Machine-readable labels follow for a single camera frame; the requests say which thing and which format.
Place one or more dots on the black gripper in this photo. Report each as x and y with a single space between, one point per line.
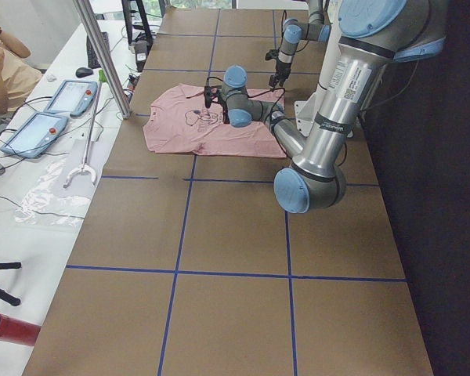
207 103
280 71

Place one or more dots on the pink printed t-shirt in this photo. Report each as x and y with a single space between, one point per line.
180 123

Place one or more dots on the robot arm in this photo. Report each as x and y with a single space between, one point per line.
363 38
292 32

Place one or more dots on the black power adapter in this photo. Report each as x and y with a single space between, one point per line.
141 50

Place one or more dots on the reacher grabber tool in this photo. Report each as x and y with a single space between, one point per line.
84 168

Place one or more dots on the black keyboard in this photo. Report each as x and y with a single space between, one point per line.
92 58

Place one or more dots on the black computer mouse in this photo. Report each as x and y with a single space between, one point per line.
83 72

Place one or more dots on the far teach pendant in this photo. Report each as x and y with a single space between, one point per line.
73 97

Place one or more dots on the teach pendant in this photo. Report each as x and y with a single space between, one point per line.
73 97
35 136

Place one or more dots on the near teach pendant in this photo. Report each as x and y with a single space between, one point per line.
35 136

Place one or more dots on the clear plastic bag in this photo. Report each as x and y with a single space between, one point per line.
44 205

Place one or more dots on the seated person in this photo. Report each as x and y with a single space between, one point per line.
17 78

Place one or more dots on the black tripod legs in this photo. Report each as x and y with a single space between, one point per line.
8 277

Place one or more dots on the red cylinder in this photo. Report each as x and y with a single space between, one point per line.
17 331

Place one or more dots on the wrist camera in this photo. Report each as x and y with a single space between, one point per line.
207 93
272 54

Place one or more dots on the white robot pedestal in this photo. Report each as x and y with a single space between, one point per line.
306 111

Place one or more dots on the aluminium frame post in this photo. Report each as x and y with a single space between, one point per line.
94 33

